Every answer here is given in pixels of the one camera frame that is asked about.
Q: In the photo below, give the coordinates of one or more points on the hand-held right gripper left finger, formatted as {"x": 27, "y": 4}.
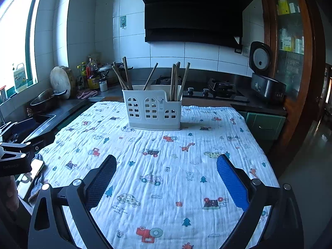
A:
{"x": 102, "y": 181}

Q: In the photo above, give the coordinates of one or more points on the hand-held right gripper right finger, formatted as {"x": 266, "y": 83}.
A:
{"x": 230, "y": 184}

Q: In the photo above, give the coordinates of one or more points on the white plastic utensil holder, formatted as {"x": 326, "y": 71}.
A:
{"x": 151, "y": 94}

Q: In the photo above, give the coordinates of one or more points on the bunch of wooden chopsticks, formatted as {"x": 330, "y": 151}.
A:
{"x": 173, "y": 83}

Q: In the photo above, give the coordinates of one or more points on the person's left hand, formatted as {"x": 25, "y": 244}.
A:
{"x": 11, "y": 193}

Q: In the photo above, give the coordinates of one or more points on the smartphone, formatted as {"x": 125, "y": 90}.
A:
{"x": 32, "y": 173}

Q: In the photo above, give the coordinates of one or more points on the steel sink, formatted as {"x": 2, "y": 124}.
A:
{"x": 33, "y": 128}

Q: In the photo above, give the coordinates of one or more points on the printed blanket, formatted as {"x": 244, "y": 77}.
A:
{"x": 166, "y": 166}

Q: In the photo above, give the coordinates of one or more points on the green cabinet door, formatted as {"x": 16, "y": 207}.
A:
{"x": 264, "y": 127}

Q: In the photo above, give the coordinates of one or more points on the pink cloth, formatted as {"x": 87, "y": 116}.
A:
{"x": 87, "y": 94}

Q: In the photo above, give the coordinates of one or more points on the clear detergent bottle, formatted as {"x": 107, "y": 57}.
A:
{"x": 20, "y": 76}

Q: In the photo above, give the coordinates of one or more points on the black gas stove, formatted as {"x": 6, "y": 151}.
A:
{"x": 220, "y": 90}

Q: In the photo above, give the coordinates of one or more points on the round wooden cutting board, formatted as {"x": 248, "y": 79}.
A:
{"x": 60, "y": 81}

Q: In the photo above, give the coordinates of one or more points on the small white jar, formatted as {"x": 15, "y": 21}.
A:
{"x": 103, "y": 86}

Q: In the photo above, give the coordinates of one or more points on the black rice cooker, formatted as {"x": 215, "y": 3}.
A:
{"x": 267, "y": 85}

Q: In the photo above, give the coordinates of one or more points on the yellow-capped oil bottle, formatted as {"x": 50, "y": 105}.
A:
{"x": 79, "y": 79}

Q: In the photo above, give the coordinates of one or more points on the green-capped bottle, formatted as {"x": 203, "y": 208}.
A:
{"x": 83, "y": 71}

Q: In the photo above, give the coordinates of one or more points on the silver lidded pot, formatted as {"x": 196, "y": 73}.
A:
{"x": 106, "y": 68}

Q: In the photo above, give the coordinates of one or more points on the light wooden chopstick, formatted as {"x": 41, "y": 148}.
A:
{"x": 151, "y": 75}

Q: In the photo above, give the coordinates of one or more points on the green-framed window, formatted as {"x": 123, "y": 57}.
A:
{"x": 15, "y": 26}

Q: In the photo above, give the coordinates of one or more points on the wooden glass-door cabinet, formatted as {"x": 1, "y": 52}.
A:
{"x": 267, "y": 31}

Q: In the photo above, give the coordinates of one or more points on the black range hood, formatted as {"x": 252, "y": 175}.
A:
{"x": 192, "y": 18}

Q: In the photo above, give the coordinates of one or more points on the pale wall socket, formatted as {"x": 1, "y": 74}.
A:
{"x": 246, "y": 51}

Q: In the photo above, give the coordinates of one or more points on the dark wall socket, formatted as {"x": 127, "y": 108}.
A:
{"x": 238, "y": 49}

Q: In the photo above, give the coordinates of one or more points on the green wall hook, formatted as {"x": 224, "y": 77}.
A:
{"x": 123, "y": 22}

